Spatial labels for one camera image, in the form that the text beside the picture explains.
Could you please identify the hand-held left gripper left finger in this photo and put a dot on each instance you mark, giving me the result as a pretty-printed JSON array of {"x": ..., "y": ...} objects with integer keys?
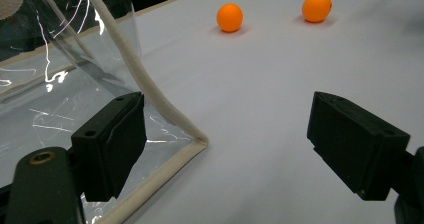
[{"x": 110, "y": 144}]

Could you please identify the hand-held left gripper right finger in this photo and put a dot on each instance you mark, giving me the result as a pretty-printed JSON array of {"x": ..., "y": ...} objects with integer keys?
[{"x": 356, "y": 144}]

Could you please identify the transparent bag with beige trim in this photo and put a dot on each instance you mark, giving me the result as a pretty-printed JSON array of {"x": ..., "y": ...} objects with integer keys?
[{"x": 140, "y": 72}]

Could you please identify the orange ball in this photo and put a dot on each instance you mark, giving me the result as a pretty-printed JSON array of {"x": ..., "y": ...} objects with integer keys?
[
  {"x": 316, "y": 7},
  {"x": 229, "y": 17}
]

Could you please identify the white table board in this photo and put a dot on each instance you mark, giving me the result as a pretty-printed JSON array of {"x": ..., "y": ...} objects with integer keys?
[{"x": 260, "y": 94}]

